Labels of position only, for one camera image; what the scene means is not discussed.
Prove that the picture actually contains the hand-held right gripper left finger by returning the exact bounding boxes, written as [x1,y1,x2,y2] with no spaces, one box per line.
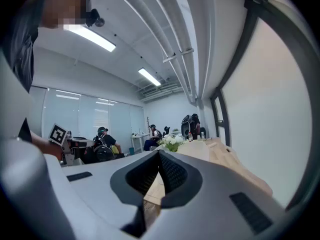
[46,150,161,240]

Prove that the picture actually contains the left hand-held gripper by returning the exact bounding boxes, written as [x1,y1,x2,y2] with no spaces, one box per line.
[48,123,87,167]

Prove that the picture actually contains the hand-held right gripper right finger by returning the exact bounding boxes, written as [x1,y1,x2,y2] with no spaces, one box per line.
[149,150,286,240]

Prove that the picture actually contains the clear plastic tray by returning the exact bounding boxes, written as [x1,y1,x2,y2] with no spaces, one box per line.
[174,140,211,162]

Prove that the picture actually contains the white flowers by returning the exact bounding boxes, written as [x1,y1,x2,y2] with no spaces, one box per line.
[156,133,186,153]

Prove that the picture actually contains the person's left forearm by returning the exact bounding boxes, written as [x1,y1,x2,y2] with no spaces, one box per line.
[29,131,63,161]

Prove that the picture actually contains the black white-rimmed office chair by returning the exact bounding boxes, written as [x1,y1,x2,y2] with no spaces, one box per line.
[93,145,116,163]

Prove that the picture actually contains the white desk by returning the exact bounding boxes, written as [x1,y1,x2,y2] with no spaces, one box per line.
[130,133,151,155]

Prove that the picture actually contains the grey white-rimmed chair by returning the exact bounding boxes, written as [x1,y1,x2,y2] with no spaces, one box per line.
[181,122,192,140]

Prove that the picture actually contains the person's black shirt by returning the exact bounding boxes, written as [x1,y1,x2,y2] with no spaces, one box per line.
[2,0,47,144]

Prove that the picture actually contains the long ceiling light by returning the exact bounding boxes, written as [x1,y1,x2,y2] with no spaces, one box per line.
[63,23,117,53]
[138,67,162,87]

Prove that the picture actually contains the white ceiling pipe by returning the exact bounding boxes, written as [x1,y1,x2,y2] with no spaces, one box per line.
[147,0,201,101]
[106,0,195,104]

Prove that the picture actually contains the black head-worn camera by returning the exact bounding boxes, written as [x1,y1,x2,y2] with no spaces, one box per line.
[84,8,106,28]

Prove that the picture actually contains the dark window frame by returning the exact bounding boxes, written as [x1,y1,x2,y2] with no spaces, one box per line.
[209,0,320,210]

